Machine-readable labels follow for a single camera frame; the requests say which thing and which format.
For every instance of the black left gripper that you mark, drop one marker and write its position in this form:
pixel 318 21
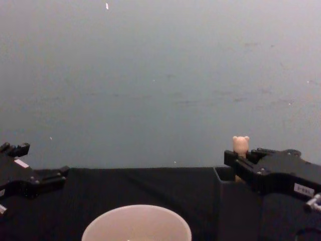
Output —
pixel 15 175

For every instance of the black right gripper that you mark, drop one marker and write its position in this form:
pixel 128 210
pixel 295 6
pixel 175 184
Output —
pixel 286 170

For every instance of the black table cloth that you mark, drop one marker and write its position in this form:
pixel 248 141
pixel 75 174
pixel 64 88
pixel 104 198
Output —
pixel 125 185

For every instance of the black open box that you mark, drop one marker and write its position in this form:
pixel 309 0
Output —
pixel 238 213

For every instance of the cream bear-headed peg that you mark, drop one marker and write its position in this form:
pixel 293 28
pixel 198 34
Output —
pixel 240 144

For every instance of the white round bowl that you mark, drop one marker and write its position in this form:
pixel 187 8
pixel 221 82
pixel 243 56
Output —
pixel 136 223

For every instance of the plain pale wall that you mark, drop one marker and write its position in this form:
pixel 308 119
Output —
pixel 160 75

